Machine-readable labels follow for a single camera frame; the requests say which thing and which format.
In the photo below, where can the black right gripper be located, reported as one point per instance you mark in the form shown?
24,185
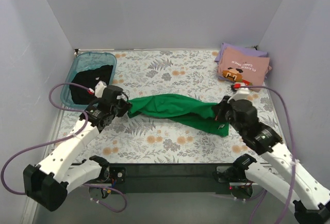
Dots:
221,111

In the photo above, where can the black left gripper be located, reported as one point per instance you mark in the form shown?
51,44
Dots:
124,106

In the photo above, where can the green t shirt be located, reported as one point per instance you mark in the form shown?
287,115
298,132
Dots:
181,109

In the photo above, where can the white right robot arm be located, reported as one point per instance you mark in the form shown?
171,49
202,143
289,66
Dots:
294,186

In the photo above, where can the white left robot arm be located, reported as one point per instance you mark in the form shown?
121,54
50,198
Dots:
50,181

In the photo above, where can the black t shirt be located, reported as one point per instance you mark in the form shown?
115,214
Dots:
89,79

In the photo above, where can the pink folded t shirt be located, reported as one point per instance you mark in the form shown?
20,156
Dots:
240,68

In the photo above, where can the blue plastic basket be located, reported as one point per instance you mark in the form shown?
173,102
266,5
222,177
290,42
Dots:
83,62

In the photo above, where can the floral table mat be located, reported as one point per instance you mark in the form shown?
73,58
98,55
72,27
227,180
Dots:
146,140

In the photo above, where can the lavender folded t shirt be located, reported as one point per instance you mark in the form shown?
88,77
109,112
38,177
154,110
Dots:
245,50

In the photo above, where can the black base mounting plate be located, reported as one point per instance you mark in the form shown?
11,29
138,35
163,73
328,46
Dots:
173,178

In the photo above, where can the aluminium frame rail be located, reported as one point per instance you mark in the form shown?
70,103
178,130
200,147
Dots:
74,209

